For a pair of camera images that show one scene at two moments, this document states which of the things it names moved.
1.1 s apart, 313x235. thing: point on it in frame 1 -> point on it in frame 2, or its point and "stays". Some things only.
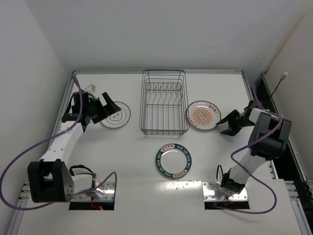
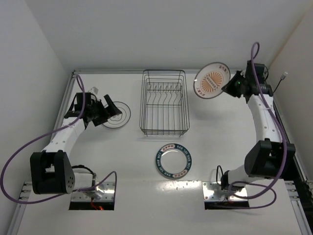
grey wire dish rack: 164,104 stays
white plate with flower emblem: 119,119 stays
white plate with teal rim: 173,161 stays
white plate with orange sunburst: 203,115 -> 210,80
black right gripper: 235,121 -> 234,86
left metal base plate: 105,192 stays
